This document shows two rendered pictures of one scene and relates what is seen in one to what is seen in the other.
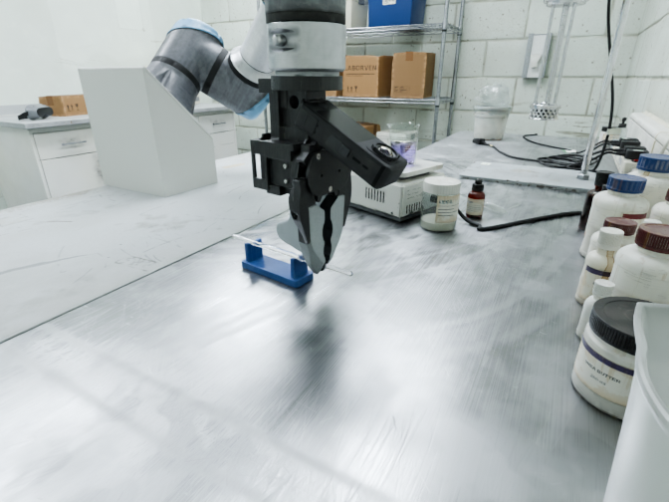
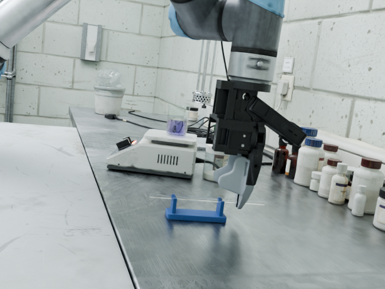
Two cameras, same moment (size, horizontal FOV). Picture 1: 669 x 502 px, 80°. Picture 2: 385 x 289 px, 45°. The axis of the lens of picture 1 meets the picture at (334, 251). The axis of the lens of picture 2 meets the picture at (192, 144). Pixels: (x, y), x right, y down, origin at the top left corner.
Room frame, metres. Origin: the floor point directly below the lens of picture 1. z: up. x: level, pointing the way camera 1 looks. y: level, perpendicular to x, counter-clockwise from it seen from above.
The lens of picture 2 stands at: (-0.02, 0.64, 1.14)
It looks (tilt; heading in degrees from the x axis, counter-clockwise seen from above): 9 degrees down; 312
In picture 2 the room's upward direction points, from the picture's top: 7 degrees clockwise
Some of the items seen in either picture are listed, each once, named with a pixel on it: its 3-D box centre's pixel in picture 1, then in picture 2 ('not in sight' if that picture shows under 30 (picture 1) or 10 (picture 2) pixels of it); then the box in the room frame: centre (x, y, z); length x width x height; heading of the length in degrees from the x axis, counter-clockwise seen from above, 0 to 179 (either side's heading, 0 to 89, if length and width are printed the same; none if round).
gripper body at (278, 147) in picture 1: (302, 137); (239, 117); (0.44, 0.03, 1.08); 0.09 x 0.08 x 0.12; 53
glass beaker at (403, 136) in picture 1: (401, 143); (177, 120); (0.73, -0.12, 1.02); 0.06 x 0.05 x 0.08; 109
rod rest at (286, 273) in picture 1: (276, 260); (196, 207); (0.47, 0.08, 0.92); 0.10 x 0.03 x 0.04; 54
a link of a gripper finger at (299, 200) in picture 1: (308, 201); (252, 157); (0.41, 0.03, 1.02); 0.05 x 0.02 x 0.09; 143
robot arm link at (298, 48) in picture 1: (305, 52); (251, 69); (0.43, 0.03, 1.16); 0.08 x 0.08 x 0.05
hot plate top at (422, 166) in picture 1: (399, 165); (171, 136); (0.74, -0.12, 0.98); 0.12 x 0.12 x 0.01; 42
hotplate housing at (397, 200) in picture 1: (387, 185); (158, 153); (0.76, -0.10, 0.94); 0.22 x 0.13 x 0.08; 42
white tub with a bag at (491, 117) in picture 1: (492, 111); (109, 90); (1.68, -0.62, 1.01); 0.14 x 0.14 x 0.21
